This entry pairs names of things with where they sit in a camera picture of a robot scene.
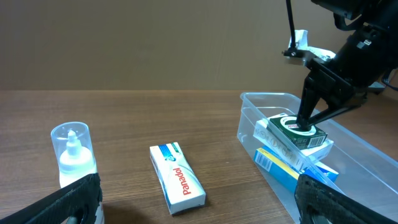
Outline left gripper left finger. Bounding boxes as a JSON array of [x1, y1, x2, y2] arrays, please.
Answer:
[[1, 173, 103, 224]]

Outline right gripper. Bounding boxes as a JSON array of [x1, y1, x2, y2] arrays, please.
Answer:
[[297, 26, 397, 131]]

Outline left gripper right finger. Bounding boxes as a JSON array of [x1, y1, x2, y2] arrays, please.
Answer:
[[294, 174, 397, 224]]

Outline green Zam-Buk ointment box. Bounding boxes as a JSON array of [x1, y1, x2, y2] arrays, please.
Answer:
[[268, 113, 328, 150]]

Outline small clear spray bottle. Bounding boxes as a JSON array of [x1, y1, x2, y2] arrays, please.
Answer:
[[50, 121, 105, 224]]

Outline white blue medicine box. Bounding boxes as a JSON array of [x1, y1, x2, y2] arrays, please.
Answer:
[[254, 119, 334, 171]]

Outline blue VapoDrops box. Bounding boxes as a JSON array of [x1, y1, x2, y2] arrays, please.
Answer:
[[253, 146, 340, 193]]

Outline white Panadol box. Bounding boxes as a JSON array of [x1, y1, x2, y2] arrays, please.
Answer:
[[150, 142, 206, 215]]

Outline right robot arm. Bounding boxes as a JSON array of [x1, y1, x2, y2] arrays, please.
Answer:
[[297, 0, 397, 130]]

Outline clear plastic container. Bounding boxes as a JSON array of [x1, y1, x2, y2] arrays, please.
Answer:
[[237, 92, 397, 223]]

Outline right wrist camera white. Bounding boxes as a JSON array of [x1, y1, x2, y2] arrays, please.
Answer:
[[282, 30, 336, 66]]

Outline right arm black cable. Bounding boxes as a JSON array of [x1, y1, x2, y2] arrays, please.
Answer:
[[285, 0, 298, 57]]

